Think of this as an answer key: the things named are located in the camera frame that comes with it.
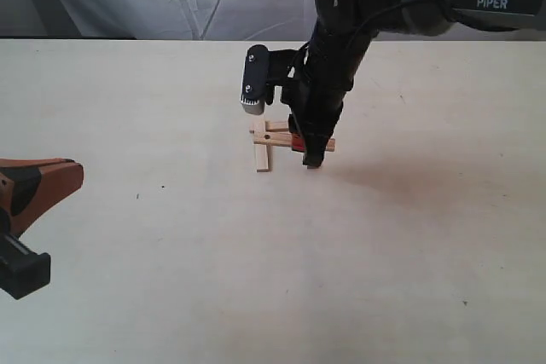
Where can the wooden stick with screws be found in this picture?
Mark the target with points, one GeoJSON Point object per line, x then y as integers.
{"type": "Point", "coordinates": [272, 139]}

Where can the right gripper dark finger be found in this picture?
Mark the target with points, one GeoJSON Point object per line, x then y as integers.
{"type": "Point", "coordinates": [316, 139]}

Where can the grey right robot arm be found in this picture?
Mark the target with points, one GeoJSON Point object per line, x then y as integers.
{"type": "Point", "coordinates": [428, 18]}

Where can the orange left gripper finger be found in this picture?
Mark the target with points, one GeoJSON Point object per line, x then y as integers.
{"type": "Point", "coordinates": [18, 163]}
{"type": "Point", "coordinates": [51, 193]}

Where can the horizontal wooden stick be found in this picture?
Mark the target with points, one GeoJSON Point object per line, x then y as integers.
{"type": "Point", "coordinates": [276, 126]}

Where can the plain wooden stick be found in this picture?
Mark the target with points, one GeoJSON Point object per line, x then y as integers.
{"type": "Point", "coordinates": [261, 152]}

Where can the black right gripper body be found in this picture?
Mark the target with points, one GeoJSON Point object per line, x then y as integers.
{"type": "Point", "coordinates": [323, 74]}

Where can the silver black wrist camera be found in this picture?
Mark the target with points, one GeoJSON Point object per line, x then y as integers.
{"type": "Point", "coordinates": [254, 80]}

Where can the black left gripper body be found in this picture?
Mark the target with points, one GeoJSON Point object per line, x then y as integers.
{"type": "Point", "coordinates": [23, 271]}

